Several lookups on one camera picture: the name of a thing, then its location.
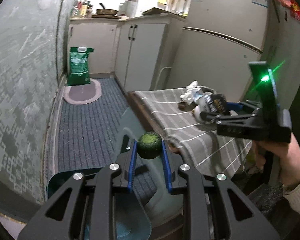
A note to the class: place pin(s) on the green rice bag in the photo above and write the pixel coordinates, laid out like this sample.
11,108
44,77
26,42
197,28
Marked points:
79,69

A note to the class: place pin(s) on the white refrigerator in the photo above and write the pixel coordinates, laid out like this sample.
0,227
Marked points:
218,40

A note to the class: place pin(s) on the grey striped floor runner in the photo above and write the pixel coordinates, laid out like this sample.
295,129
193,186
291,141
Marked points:
88,133

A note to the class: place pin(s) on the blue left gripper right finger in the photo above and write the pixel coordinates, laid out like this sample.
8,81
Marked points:
168,166

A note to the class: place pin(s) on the oval pink grey mat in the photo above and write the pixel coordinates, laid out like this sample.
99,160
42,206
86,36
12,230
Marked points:
83,94

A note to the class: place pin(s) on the plastic bottle trash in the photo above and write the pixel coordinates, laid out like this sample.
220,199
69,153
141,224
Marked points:
210,104

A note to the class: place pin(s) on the grey checked table cloth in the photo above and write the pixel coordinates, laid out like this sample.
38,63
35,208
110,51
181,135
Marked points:
198,143

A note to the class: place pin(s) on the white kitchen cabinet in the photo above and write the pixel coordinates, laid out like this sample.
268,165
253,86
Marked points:
138,52

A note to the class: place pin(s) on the wooden cutting board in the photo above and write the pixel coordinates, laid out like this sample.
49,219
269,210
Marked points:
154,11

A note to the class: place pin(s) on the condiment bottles group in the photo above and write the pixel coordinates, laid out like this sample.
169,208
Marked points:
81,9

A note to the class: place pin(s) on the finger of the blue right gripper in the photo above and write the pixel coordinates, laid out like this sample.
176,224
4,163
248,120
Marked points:
215,118
235,106

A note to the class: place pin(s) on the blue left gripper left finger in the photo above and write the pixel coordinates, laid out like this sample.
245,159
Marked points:
129,166

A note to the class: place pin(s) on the person's right hand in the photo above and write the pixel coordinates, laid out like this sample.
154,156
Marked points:
281,159

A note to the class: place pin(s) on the green round fruit peel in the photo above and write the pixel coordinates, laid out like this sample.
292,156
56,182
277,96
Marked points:
149,145

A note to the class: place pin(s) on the teal plastic trash bin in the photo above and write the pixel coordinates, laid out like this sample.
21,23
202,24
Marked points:
101,208

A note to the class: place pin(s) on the red fridge magnets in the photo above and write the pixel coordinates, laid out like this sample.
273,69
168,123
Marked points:
293,6

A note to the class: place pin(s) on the brass frying pan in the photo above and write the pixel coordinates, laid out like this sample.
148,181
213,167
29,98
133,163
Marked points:
107,12

